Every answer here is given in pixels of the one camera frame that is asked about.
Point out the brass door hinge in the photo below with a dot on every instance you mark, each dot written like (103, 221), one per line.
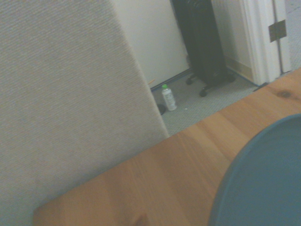
(277, 30)

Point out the white open door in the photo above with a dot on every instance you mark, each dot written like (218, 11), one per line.
(283, 54)

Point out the white bottle green cap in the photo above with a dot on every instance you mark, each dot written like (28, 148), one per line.
(169, 99)

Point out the teal round plate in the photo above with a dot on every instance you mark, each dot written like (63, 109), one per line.
(263, 176)

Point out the black speaker box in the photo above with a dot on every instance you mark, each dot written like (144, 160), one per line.
(202, 42)

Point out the beige fabric partition panel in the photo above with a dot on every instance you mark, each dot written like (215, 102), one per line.
(58, 94)

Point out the white door frame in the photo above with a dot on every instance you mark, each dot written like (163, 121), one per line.
(258, 47)

